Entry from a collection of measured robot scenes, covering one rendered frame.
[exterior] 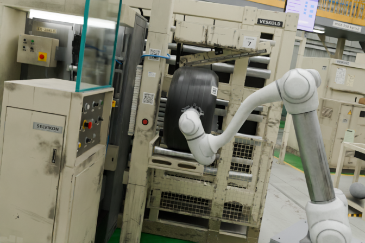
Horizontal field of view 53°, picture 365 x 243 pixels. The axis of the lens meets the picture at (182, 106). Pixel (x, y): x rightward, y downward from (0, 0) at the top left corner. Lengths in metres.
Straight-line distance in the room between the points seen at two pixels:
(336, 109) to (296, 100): 5.33
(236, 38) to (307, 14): 4.00
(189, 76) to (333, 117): 4.78
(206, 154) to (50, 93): 0.82
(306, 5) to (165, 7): 4.38
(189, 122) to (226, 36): 1.05
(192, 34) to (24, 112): 1.30
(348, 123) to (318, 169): 5.38
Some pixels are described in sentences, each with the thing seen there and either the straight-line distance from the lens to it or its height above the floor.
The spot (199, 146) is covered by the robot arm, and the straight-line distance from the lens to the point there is 1.82.
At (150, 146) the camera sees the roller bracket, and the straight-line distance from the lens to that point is 2.35.
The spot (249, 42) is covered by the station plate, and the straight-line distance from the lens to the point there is 2.65.
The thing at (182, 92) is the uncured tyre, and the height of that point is 1.31.
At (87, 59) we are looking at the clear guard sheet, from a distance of 1.88.
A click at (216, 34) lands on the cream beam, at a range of 2.65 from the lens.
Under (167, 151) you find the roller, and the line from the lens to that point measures 2.38.
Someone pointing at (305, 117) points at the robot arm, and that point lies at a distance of 1.53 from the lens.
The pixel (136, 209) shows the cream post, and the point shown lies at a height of 0.45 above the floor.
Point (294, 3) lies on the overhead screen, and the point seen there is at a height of 2.72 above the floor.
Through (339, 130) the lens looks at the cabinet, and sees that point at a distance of 6.84.
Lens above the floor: 1.48
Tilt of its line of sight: 7 degrees down
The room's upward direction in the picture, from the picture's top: 9 degrees clockwise
